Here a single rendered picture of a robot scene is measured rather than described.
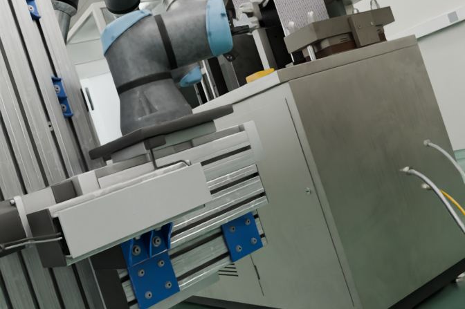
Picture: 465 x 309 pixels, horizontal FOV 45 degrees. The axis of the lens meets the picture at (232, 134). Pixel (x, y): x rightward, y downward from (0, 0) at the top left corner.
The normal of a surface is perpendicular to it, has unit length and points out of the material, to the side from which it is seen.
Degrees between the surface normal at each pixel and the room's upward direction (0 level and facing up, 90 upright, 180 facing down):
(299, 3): 90
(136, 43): 90
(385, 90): 90
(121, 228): 90
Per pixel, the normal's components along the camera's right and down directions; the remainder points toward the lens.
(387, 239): 0.51, -0.17
